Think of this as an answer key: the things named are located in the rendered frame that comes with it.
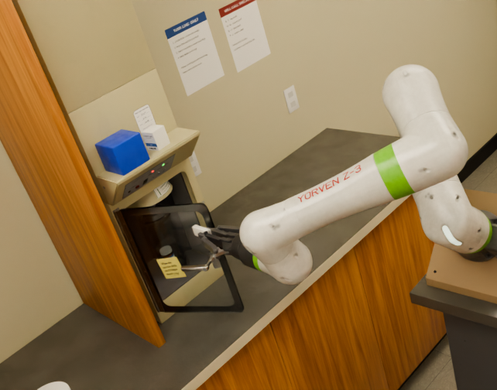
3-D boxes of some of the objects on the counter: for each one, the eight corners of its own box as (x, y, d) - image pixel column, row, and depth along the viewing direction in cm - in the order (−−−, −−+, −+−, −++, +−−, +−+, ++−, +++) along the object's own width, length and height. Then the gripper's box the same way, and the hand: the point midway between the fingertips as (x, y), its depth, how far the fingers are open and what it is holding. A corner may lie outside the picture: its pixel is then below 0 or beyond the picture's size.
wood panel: (83, 302, 239) (-120, -95, 175) (90, 298, 240) (-109, -98, 176) (159, 348, 203) (-62, -129, 139) (166, 342, 205) (-49, -133, 141)
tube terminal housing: (121, 302, 232) (29, 107, 197) (187, 252, 249) (113, 65, 214) (161, 324, 214) (67, 114, 179) (230, 268, 231) (156, 67, 196)
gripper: (263, 223, 170) (207, 206, 187) (228, 251, 163) (173, 230, 180) (271, 246, 173) (214, 228, 190) (237, 274, 166) (182, 252, 184)
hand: (202, 232), depth 183 cm, fingers closed
